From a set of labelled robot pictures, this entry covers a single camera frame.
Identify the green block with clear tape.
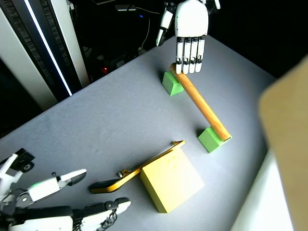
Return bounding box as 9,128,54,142
161,71,185,96

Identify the grey table cloth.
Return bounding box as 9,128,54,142
0,36,277,231

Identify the white cable with plug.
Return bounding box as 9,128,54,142
137,16,151,55

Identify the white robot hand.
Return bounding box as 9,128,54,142
156,0,209,75
0,169,132,231

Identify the white panel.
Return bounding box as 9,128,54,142
231,149,295,231

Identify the large yellow block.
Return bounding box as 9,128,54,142
140,148,205,214

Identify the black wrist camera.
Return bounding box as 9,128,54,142
14,148,36,173

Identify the grey power adapter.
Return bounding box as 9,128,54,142
115,4,137,12

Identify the tan board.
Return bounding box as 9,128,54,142
258,55,308,231

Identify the wooden cylinder rod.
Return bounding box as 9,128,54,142
169,63,233,142

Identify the plain green block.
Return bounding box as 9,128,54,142
197,127,233,154

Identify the white post with light strip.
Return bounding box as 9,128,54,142
0,0,90,111

